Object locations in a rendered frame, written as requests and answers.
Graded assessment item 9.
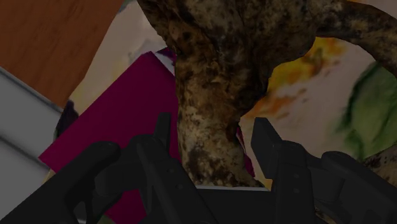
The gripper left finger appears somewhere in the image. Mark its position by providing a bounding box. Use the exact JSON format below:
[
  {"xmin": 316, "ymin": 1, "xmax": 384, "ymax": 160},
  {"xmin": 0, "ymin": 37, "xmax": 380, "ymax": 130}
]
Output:
[{"xmin": 0, "ymin": 112, "xmax": 218, "ymax": 224}]

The cream floral patterned bed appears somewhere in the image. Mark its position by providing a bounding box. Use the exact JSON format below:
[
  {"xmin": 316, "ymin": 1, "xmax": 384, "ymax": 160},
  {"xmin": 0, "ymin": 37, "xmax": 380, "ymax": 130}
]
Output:
[{"xmin": 41, "ymin": 0, "xmax": 397, "ymax": 224}]

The brown mottled animal figure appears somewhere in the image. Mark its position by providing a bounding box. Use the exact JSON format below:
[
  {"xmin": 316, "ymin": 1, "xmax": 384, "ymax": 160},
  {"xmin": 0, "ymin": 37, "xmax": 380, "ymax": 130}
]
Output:
[{"xmin": 136, "ymin": 0, "xmax": 397, "ymax": 189}]

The magenta flat book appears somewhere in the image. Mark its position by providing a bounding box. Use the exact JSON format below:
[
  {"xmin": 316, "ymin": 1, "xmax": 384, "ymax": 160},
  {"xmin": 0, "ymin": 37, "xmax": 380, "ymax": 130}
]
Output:
[{"xmin": 38, "ymin": 50, "xmax": 256, "ymax": 224}]

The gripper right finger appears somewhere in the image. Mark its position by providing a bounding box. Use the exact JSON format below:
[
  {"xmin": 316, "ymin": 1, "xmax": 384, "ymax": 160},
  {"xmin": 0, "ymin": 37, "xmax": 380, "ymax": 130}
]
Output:
[{"xmin": 249, "ymin": 116, "xmax": 397, "ymax": 224}]

